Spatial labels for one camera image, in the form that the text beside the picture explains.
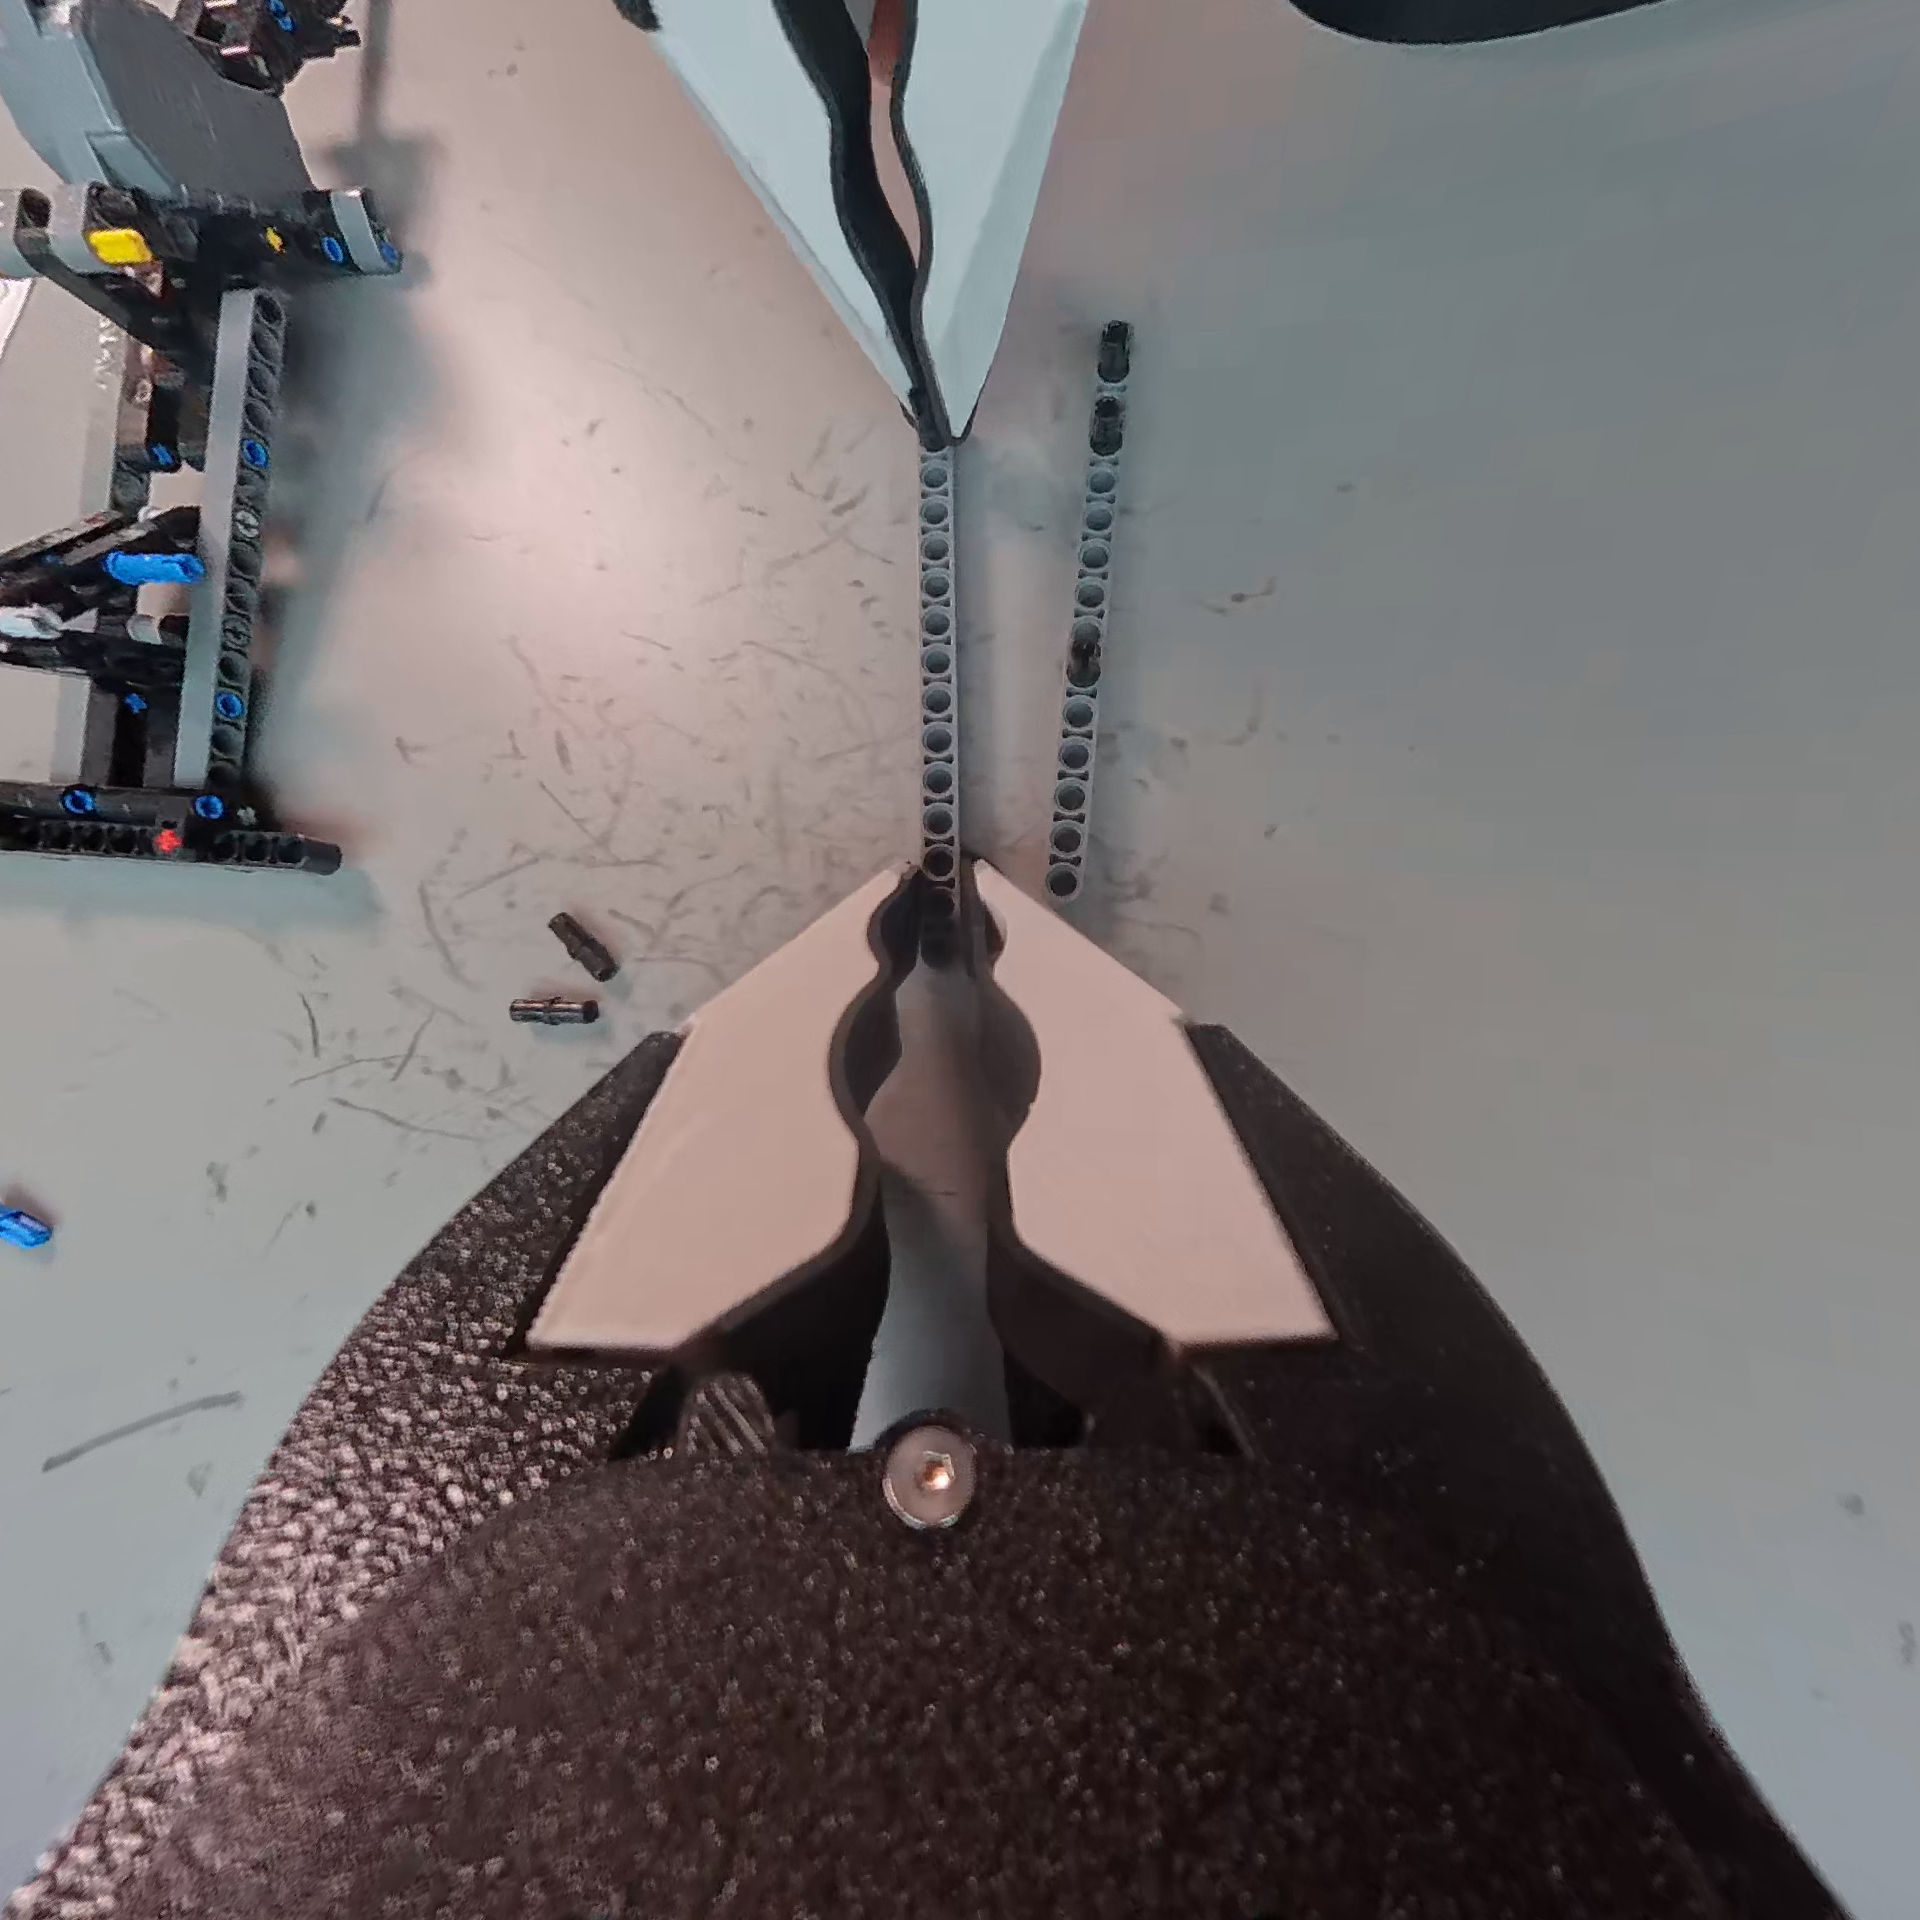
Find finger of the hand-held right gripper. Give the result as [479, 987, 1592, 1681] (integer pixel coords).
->
[631, 0, 951, 447]
[877, 0, 1093, 443]

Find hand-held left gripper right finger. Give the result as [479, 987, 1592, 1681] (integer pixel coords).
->
[966, 858, 1340, 1442]

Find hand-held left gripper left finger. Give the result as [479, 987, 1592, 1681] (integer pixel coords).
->
[529, 861, 924, 1442]

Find long grey beam with pins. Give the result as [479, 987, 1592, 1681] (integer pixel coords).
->
[1043, 317, 1139, 901]

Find long grey perforated beam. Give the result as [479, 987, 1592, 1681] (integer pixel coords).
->
[913, 434, 963, 962]

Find toy truck chassis assembly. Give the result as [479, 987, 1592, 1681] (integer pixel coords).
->
[0, 0, 405, 876]

